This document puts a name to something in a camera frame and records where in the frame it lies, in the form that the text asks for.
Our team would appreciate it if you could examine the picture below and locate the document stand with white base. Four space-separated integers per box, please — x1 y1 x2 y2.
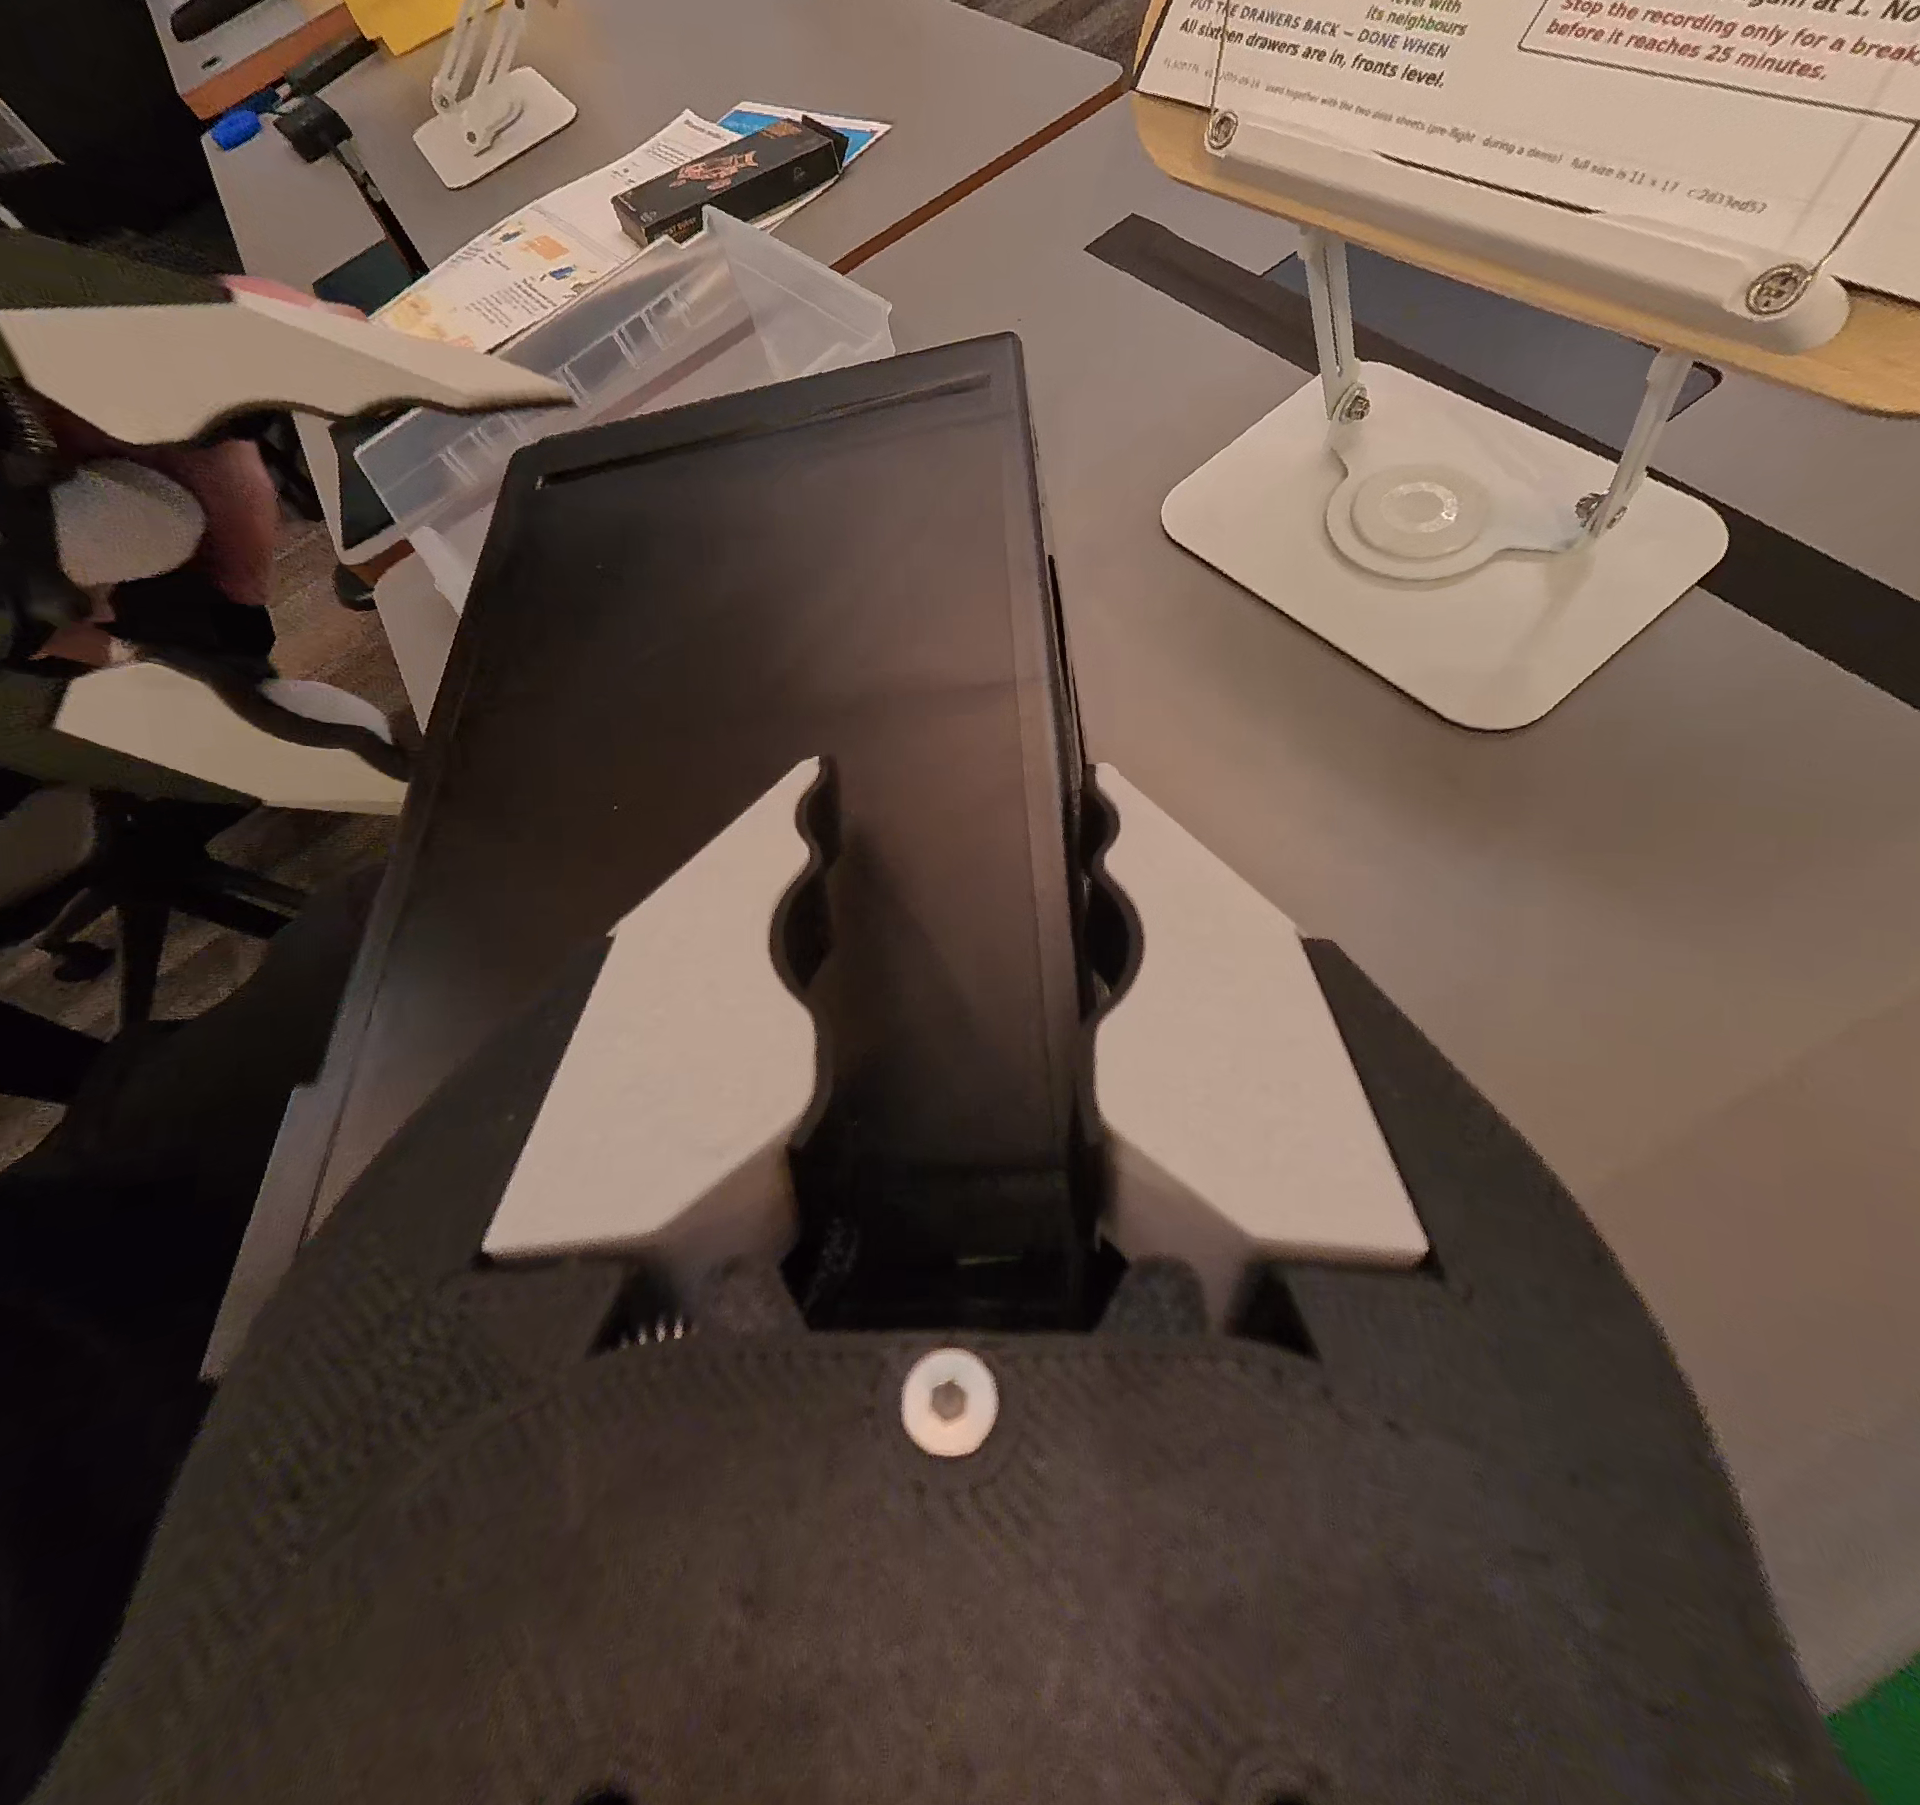
412 0 577 191

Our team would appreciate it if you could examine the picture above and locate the person's black clothing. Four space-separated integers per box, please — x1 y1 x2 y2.
0 935 362 1805

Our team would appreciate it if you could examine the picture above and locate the black swivel chair base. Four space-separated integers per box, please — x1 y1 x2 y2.
0 784 302 1042

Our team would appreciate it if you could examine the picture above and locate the blue printed leaflet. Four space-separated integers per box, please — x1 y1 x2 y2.
717 101 890 172

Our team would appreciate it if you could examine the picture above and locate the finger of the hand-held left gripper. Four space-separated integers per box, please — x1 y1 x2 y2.
52 662 415 820
0 282 582 448

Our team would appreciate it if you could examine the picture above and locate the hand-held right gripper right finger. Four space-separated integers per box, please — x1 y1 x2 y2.
1079 762 1428 1336

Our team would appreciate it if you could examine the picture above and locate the large clear plastic bin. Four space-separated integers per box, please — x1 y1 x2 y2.
360 208 896 608

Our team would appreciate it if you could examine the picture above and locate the green plastic bin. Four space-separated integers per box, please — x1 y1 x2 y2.
1821 1685 1920 1805

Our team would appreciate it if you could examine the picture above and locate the person's left hand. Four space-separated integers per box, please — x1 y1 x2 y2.
155 429 289 610

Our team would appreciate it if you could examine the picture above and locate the white instruction leaflet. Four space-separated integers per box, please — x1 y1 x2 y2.
375 111 752 352

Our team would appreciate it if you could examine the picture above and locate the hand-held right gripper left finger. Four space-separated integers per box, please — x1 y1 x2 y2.
483 755 837 1304

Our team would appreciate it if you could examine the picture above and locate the printed instruction sheet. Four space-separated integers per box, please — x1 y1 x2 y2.
1163 0 1920 292

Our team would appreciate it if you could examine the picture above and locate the small black box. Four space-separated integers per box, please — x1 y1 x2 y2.
609 116 849 247

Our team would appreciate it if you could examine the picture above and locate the black drawer cabinet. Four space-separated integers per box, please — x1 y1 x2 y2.
307 332 1141 1336

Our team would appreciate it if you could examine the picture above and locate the black rubber mallet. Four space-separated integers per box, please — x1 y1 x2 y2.
276 95 429 276

